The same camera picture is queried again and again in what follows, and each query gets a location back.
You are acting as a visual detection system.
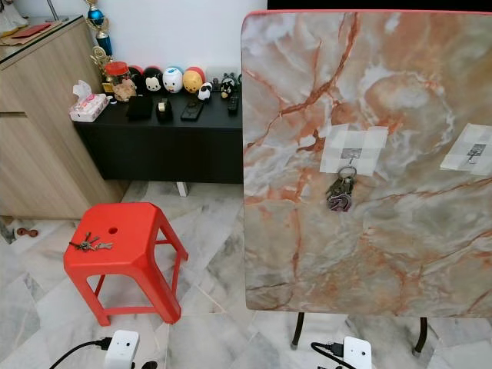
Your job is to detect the clear adhesive wall hook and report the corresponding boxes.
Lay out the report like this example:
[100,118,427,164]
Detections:
[440,121,492,176]
[320,125,389,176]

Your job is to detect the black low console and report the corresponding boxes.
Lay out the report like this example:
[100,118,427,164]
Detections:
[75,92,244,197]

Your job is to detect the black mouse plush toy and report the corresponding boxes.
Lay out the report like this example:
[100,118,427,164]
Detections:
[140,66,164,95]

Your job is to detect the black mobile phone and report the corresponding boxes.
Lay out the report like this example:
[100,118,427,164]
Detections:
[181,100,204,122]

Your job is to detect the gold and blue trophy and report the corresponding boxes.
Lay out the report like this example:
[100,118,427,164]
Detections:
[86,0,116,93]

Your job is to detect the black and white figure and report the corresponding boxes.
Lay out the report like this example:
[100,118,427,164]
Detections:
[219,75,238,99]

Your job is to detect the marble pattern folding table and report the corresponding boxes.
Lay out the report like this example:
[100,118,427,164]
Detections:
[241,9,492,356]

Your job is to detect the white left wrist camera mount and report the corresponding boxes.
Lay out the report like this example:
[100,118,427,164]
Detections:
[104,331,140,369]

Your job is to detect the pink tissue pack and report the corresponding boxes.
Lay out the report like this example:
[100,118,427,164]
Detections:
[69,81,108,124]

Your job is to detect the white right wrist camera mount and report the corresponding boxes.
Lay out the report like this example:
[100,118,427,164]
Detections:
[342,337,373,369]

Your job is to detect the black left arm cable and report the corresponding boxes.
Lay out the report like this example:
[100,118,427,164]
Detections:
[50,337,115,369]

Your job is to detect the red envelope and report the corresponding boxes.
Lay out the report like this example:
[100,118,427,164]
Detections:
[12,23,53,39]

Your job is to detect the key bunch with purple tag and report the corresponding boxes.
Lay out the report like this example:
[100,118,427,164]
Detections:
[325,166,358,213]

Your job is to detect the yellow egg shaped toy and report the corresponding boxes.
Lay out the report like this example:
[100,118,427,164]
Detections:
[182,66,206,95]

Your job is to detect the black tape dispenser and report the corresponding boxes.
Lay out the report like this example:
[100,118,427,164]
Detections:
[156,98,173,122]

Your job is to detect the black television screen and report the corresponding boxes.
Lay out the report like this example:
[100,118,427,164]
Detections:
[268,0,492,12]

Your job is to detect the red lidded clear jar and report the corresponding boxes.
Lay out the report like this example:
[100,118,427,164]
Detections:
[105,61,133,102]

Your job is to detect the red plastic stool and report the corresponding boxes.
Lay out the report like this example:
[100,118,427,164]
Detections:
[63,201,189,327]

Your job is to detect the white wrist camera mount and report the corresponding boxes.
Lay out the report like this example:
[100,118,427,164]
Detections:
[104,331,140,369]
[342,337,373,369]

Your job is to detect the light wooden cabinet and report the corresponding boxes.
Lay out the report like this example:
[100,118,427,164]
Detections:
[0,15,128,224]

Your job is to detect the white porcelain figurine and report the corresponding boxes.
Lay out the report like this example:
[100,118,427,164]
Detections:
[0,0,30,38]

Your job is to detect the loose bunch of keys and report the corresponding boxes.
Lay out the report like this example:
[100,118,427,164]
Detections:
[69,232,115,253]

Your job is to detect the white egg shaped toy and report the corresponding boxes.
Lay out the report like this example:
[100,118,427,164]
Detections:
[162,67,184,95]

